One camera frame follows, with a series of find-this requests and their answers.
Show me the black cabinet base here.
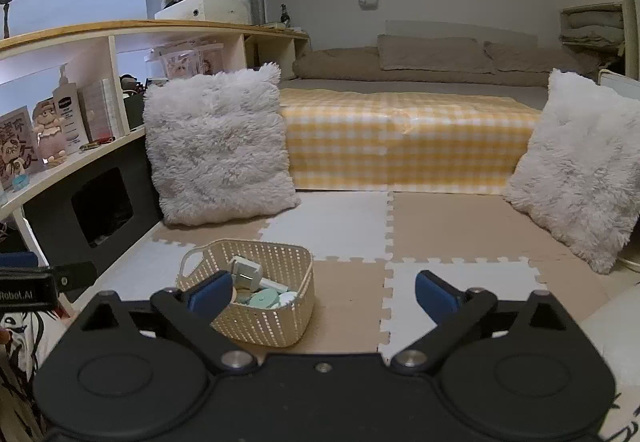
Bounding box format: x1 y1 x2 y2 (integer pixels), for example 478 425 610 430
21 126 162 284

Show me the mint green round box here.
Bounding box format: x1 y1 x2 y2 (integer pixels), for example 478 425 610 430
239 288 282 309

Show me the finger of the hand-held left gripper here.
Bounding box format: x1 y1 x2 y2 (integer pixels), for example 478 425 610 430
0 251 39 269
50 261 98 304

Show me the white cushion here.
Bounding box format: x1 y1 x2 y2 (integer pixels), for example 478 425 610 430
580 284 640 423

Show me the row of white books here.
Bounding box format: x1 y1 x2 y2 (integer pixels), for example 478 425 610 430
79 78 119 141

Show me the small red tool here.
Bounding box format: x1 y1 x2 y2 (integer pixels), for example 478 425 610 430
79 136 117 151

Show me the pink doll figurine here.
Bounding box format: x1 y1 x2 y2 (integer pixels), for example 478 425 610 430
32 101 69 167

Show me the dark floor lamp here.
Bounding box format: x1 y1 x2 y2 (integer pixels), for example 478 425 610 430
0 0 21 41

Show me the wooden wall shelf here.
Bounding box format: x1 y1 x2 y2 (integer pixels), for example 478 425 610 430
0 18 311 243

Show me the cartoon picture card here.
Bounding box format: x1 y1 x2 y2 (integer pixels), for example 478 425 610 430
0 105 44 191

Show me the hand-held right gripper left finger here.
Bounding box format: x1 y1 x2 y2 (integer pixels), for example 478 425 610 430
75 269 262 375

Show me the white lotion pump bottle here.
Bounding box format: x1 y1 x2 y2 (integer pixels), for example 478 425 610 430
51 64 84 156

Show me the beige bed pillow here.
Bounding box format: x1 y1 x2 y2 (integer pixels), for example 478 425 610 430
483 40 586 74
376 34 496 74

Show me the grey white plastic case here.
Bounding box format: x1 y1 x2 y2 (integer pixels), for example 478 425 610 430
227 256 264 291

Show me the yellow checked mattress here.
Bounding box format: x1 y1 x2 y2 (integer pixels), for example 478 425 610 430
277 88 543 196

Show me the black white printed cloth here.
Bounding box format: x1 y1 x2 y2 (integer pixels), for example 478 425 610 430
0 309 68 442

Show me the fluffy white pillow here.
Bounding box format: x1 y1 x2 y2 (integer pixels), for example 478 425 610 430
142 62 299 227
502 68 640 274

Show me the beige white puzzle floor mat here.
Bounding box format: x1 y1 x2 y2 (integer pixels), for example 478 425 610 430
75 189 601 363

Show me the clear storage bin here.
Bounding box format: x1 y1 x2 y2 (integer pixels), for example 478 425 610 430
144 42 224 84

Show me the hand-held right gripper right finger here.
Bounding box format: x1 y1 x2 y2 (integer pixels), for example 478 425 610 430
390 269 571 375

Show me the white storage box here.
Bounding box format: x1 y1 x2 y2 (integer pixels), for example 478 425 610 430
154 0 252 26

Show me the cream plastic woven basket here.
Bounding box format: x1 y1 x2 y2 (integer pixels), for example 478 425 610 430
175 240 315 349

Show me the folded beige bedding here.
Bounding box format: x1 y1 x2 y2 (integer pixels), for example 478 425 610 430
559 4 626 58

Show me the white shutter door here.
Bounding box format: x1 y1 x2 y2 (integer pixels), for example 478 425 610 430
619 0 640 80

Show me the white headboard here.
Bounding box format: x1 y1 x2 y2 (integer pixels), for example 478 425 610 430
385 20 539 49

